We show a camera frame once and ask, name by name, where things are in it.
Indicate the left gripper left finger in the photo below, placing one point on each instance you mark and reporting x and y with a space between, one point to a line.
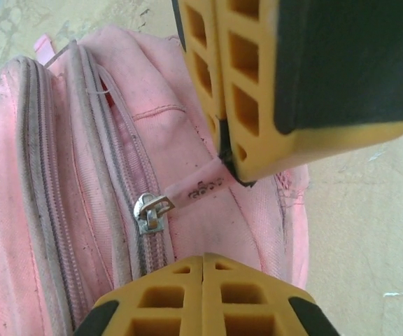
166 315

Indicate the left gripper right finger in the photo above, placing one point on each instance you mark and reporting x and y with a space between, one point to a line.
215 315

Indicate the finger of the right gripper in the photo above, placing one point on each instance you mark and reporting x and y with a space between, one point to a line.
268 150
215 87

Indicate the pink student backpack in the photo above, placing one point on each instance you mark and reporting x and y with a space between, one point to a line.
82 175

